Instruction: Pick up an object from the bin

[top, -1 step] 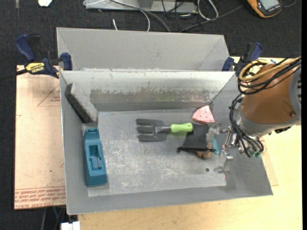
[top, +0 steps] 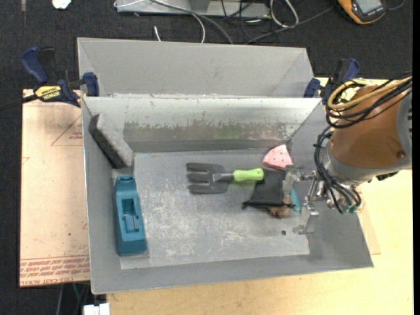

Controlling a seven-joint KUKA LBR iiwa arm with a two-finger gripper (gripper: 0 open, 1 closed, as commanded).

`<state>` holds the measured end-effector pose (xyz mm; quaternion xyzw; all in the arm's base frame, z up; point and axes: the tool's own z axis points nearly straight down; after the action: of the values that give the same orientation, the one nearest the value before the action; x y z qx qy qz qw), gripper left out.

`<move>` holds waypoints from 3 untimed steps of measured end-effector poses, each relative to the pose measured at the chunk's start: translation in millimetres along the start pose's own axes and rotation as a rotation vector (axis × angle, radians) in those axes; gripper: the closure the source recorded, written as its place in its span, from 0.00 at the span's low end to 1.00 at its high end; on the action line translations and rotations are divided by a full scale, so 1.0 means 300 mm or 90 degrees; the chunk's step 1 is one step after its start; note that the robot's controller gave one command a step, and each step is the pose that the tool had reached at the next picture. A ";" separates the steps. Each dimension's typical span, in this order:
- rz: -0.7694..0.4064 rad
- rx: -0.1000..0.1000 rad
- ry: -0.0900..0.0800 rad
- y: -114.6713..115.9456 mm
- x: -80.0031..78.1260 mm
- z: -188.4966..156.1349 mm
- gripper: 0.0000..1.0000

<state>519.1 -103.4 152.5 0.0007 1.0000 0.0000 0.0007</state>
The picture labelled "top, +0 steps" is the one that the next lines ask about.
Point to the brown cardboard board, red print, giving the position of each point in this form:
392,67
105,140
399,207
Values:
52,189

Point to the pink triangular sanding pad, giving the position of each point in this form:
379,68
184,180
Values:
278,157

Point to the grey and black foam block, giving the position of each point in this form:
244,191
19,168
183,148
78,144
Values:
113,139

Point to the black cloth pouch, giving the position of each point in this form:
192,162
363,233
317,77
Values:
267,190

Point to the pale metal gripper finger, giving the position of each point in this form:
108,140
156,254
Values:
310,223
287,189

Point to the black cylinder on white bracket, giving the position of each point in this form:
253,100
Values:
387,176

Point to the grey metal bin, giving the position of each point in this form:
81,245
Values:
203,228

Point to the teal plastic battery pack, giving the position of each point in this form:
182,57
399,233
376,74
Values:
129,215

